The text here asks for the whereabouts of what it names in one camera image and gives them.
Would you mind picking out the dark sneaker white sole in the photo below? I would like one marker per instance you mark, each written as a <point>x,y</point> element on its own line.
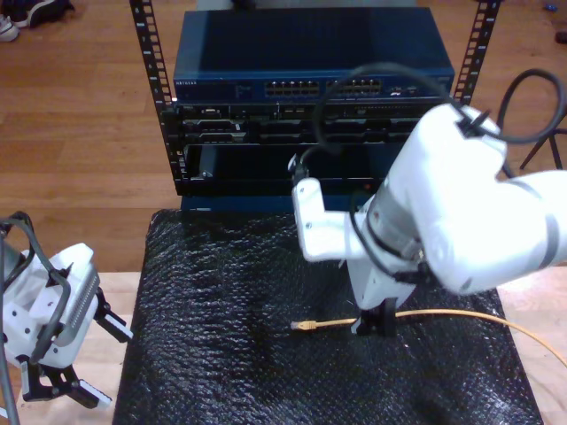
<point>44,11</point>

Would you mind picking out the black perforated rack post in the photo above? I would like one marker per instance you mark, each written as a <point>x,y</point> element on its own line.
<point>487,26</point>
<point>150,66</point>

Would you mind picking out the blue network switch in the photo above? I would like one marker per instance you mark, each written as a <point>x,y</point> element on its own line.
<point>288,44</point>

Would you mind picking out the black rack server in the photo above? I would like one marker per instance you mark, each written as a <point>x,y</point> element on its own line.
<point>266,124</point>

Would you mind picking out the black bubble mat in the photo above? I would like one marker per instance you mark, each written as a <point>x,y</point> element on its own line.
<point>221,376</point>

